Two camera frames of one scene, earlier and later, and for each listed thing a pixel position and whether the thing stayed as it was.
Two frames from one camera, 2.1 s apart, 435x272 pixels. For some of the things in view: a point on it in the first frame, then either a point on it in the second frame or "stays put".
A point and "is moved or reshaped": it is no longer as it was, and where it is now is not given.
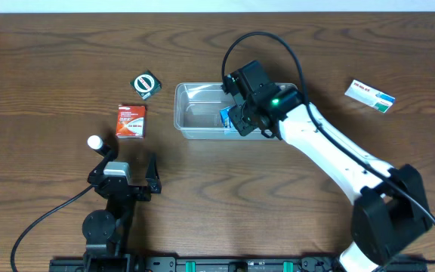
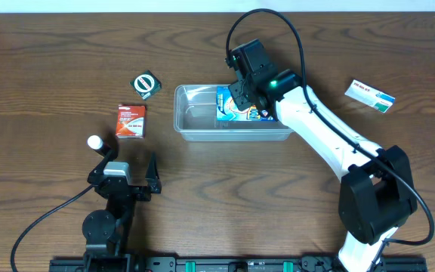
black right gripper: (238, 118) -> (240, 94)
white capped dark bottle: (95, 142) stays put
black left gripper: (154, 183) stays put
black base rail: (247, 264) stays put
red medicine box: (131, 122) stays put
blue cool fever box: (225, 116) is moved or reshaped
